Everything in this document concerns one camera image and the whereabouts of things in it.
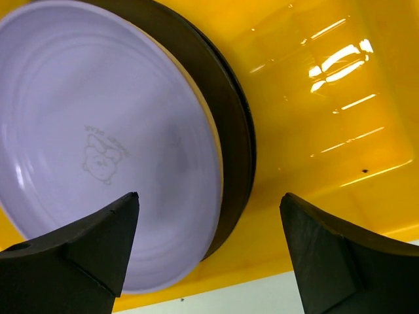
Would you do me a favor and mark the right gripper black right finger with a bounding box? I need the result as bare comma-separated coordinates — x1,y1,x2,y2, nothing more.
280,193,418,313

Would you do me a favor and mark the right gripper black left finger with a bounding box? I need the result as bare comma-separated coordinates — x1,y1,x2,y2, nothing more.
1,192,139,313

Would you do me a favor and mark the yellow plastic bin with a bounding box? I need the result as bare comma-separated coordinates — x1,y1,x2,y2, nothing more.
1,1,418,312

